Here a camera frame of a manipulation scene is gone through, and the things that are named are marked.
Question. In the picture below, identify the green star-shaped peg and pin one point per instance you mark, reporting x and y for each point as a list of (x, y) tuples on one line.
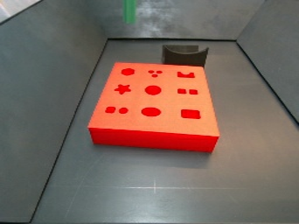
[(130, 11)]

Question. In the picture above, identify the red shape-sorting board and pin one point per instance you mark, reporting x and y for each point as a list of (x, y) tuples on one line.
[(155, 106)]

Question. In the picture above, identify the black curved holder bracket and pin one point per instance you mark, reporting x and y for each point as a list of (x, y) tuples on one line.
[(184, 55)]

